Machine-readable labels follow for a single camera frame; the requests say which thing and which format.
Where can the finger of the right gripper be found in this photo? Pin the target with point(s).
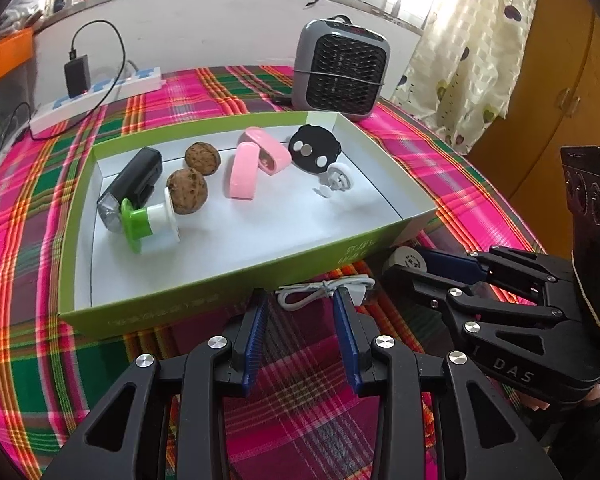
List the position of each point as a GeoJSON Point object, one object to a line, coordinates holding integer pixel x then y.
{"type": "Point", "coordinates": [463, 269]}
{"type": "Point", "coordinates": [409, 289]}

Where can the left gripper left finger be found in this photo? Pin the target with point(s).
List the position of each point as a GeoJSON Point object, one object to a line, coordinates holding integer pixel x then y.
{"type": "Point", "coordinates": [125, 435]}

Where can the white round cap container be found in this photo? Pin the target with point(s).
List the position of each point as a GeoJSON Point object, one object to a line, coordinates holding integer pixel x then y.
{"type": "Point", "coordinates": [407, 257]}

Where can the green white spool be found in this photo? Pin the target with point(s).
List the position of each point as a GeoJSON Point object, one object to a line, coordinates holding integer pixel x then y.
{"type": "Point", "coordinates": [139, 223]}

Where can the pink case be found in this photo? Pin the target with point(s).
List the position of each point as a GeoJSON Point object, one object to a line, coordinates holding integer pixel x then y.
{"type": "Point", "coordinates": [244, 173]}
{"type": "Point", "coordinates": [274, 157]}

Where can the black bike light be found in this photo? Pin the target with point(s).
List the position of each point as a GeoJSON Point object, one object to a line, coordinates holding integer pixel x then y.
{"type": "Point", "coordinates": [135, 183]}

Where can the wrinkled brown walnut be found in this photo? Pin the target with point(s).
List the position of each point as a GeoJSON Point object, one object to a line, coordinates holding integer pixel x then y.
{"type": "Point", "coordinates": [203, 157]}

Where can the white suction hook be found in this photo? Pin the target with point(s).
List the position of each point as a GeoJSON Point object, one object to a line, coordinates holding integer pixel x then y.
{"type": "Point", "coordinates": [337, 178]}

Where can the right hand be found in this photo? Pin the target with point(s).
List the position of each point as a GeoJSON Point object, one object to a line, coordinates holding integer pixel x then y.
{"type": "Point", "coordinates": [540, 385]}

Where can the plaid tablecloth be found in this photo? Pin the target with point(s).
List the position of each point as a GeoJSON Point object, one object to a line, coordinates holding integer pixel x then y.
{"type": "Point", "coordinates": [302, 420]}

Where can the patterned cream curtain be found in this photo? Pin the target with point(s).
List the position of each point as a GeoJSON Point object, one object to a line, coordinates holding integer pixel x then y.
{"type": "Point", "coordinates": [465, 67]}

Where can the wooden cabinet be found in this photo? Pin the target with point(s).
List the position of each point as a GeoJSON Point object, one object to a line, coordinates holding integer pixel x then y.
{"type": "Point", "coordinates": [556, 102]}

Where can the green white cardboard box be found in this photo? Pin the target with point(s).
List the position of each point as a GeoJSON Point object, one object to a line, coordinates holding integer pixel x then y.
{"type": "Point", "coordinates": [287, 233]}

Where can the grey black fan heater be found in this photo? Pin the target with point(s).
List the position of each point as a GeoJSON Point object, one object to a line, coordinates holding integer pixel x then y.
{"type": "Point", "coordinates": [339, 67]}

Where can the white power strip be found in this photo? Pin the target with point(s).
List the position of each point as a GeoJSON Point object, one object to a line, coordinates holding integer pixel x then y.
{"type": "Point", "coordinates": [104, 92]}

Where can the black power adapter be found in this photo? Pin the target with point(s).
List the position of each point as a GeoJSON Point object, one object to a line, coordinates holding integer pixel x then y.
{"type": "Point", "coordinates": [77, 74]}

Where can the orange lid plastic bin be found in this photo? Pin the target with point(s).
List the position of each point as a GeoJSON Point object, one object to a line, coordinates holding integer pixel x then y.
{"type": "Point", "coordinates": [15, 50]}

